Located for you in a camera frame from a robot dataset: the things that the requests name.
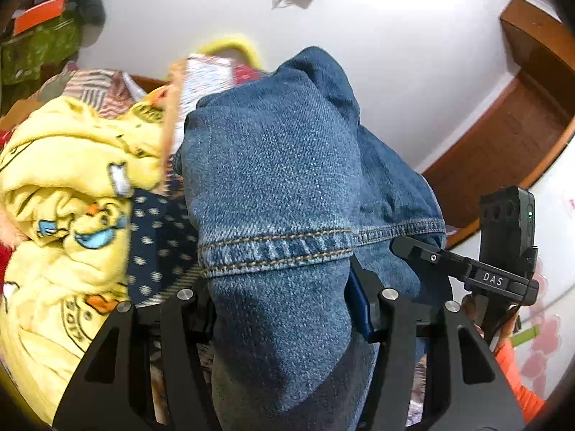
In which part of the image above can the blue denim jacket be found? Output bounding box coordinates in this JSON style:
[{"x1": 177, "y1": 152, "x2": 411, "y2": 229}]
[{"x1": 174, "y1": 47, "x2": 452, "y2": 430}]

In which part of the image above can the orange sleeve right forearm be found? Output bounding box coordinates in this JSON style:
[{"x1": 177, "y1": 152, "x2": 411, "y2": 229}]
[{"x1": 494, "y1": 338, "x2": 545, "y2": 422}]

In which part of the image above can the person's right hand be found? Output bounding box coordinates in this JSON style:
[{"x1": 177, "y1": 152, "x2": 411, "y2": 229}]
[{"x1": 462, "y1": 295, "x2": 519, "y2": 350}]

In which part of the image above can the navy polka dot cloth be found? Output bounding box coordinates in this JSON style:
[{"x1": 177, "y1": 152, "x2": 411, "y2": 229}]
[{"x1": 127, "y1": 190, "x2": 200, "y2": 307}]

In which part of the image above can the yellow cartoon print garment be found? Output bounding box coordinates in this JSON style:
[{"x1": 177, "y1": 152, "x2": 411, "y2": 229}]
[{"x1": 1, "y1": 93, "x2": 178, "y2": 424}]

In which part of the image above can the patchwork patterned bed quilt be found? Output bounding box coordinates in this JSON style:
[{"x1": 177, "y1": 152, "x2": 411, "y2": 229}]
[{"x1": 31, "y1": 54, "x2": 267, "y2": 153}]

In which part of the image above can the green patterned storage box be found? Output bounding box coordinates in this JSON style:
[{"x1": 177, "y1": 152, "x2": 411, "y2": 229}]
[{"x1": 1, "y1": 10, "x2": 83, "y2": 86}]

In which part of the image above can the orange box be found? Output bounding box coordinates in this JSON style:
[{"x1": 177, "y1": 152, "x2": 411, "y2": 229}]
[{"x1": 12, "y1": 0, "x2": 65, "y2": 36}]

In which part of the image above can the yellow curved handle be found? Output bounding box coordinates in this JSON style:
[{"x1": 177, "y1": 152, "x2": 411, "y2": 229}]
[{"x1": 195, "y1": 34, "x2": 264, "y2": 70}]

